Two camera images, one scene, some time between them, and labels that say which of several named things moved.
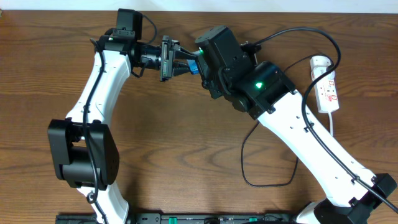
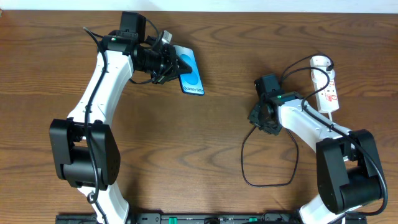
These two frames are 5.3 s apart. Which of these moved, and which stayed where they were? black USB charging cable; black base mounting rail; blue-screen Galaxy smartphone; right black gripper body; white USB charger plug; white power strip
Moved: blue-screen Galaxy smartphone; right black gripper body
Stayed: white power strip; white USB charger plug; black USB charging cable; black base mounting rail
